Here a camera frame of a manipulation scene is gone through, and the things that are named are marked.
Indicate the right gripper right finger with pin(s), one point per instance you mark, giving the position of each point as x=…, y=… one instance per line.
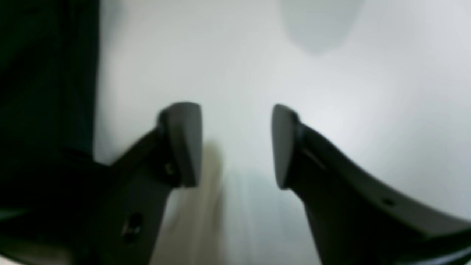
x=354, y=218

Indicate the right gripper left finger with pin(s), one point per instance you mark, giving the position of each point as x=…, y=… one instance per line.
x=93, y=214

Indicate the dark navy t-shirt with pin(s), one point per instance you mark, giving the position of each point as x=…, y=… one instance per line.
x=49, y=60

